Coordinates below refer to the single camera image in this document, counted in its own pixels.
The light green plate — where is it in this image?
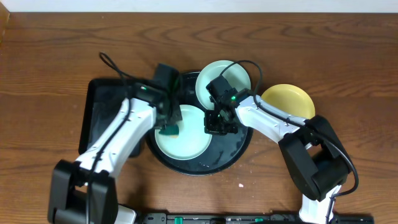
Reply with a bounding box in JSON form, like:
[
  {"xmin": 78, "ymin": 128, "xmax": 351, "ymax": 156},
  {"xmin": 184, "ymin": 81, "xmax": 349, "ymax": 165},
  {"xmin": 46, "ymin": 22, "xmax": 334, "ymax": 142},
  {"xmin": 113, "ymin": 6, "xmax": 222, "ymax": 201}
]
[
  {"xmin": 195, "ymin": 60, "xmax": 251, "ymax": 110},
  {"xmin": 155, "ymin": 105, "xmax": 212, "ymax": 160}
]

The green yellow sponge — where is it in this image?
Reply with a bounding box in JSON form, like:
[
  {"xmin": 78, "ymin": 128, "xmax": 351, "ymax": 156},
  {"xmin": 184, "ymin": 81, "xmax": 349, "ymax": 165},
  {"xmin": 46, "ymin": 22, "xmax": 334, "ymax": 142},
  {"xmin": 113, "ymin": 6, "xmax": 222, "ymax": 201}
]
[{"xmin": 159, "ymin": 124, "xmax": 180, "ymax": 138}]

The yellow plate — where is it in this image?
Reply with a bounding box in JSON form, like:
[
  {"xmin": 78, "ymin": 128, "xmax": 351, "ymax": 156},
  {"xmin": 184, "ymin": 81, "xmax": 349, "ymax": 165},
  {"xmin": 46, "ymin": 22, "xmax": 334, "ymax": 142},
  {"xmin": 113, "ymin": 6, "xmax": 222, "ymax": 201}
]
[{"xmin": 261, "ymin": 84, "xmax": 315, "ymax": 119}]

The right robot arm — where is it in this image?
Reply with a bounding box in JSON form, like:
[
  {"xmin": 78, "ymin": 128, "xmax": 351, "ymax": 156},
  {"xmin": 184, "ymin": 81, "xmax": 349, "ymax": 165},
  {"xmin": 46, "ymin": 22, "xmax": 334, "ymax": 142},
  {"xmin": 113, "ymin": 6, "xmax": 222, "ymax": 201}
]
[{"xmin": 205, "ymin": 76, "xmax": 356, "ymax": 223}]

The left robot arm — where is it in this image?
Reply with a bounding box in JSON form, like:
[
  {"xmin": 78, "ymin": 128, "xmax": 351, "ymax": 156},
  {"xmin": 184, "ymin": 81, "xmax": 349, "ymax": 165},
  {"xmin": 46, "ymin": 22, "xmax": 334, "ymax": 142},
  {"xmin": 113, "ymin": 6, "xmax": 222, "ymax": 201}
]
[{"xmin": 47, "ymin": 64, "xmax": 182, "ymax": 223}]

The round black tray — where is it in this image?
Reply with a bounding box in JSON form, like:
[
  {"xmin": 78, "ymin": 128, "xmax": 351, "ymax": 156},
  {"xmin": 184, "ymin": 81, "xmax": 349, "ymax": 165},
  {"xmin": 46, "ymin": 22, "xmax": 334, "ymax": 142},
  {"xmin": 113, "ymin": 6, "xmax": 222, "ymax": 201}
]
[{"xmin": 146, "ymin": 72, "xmax": 253, "ymax": 175}]

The rectangular black tray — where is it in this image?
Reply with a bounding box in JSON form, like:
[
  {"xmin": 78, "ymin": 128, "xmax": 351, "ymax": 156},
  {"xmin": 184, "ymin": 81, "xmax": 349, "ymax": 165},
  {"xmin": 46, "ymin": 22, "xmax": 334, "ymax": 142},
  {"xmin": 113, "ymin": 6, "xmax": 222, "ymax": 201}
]
[{"xmin": 78, "ymin": 78, "xmax": 147, "ymax": 158}]

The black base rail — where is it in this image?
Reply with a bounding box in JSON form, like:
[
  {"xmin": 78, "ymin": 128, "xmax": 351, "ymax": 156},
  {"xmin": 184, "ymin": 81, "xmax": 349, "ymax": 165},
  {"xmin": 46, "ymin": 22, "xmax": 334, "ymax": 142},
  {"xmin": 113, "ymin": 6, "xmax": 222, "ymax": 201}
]
[{"xmin": 136, "ymin": 212, "xmax": 374, "ymax": 224}]

